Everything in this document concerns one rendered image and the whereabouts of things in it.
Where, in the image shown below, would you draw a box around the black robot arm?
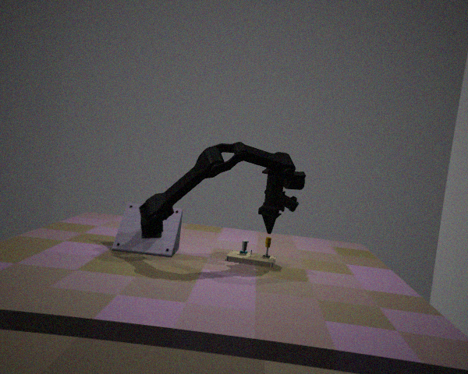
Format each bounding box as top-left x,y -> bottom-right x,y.
140,142 -> 306,238

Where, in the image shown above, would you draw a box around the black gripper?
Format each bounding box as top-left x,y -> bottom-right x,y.
258,187 -> 285,234

